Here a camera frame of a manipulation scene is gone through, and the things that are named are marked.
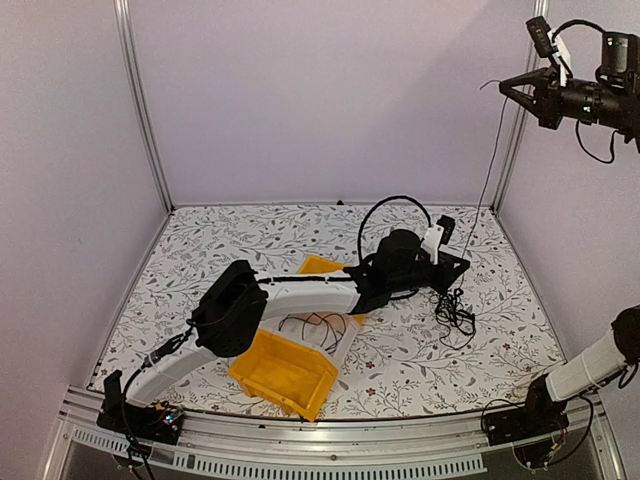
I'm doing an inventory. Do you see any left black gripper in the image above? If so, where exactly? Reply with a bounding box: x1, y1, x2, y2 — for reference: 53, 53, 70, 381
390, 253, 471, 296

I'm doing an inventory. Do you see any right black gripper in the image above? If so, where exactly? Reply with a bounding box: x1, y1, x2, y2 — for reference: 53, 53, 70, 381
502, 62, 632, 131

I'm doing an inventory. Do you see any thin black cable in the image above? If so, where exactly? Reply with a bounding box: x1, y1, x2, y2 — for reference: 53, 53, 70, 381
457, 79, 511, 291
276, 310, 346, 357

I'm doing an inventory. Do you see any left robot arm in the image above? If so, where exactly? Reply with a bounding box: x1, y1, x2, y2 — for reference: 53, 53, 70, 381
102, 215, 470, 434

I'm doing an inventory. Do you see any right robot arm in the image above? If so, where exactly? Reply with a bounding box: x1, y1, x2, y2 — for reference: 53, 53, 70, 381
499, 16, 639, 436

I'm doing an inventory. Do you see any floral patterned table mat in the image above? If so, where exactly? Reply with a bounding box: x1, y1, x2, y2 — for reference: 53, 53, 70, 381
89, 203, 564, 420

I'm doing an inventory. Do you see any far yellow plastic bin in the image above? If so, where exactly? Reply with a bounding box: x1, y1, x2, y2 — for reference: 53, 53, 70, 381
296, 255, 367, 326

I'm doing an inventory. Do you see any yellow plastic bin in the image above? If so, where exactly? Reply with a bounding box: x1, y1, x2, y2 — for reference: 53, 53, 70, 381
296, 255, 367, 326
228, 329, 338, 422

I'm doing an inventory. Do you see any white translucent plastic bin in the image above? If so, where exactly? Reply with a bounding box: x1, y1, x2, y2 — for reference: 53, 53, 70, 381
263, 312, 361, 370

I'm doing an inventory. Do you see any near yellow plastic bin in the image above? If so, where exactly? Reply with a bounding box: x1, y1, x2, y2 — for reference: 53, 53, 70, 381
228, 329, 338, 422

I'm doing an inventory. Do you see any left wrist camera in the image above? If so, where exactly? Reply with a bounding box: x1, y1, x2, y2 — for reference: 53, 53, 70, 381
421, 215, 455, 265

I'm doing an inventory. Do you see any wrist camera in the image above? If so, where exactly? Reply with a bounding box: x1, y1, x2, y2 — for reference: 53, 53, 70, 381
421, 215, 455, 265
525, 16, 573, 86

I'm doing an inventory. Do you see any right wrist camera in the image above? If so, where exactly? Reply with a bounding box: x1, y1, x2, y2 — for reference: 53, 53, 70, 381
525, 16, 573, 86

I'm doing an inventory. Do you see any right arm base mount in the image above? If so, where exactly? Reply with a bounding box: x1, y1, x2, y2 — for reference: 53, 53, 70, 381
480, 402, 569, 470

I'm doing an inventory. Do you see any front aluminium rail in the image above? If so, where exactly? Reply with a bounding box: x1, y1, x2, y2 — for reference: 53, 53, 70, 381
42, 387, 627, 479

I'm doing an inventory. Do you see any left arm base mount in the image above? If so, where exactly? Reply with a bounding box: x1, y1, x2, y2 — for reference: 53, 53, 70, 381
96, 400, 185, 445

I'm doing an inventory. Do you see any left aluminium frame post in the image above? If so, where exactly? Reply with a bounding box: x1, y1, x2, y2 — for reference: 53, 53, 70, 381
113, 0, 175, 214

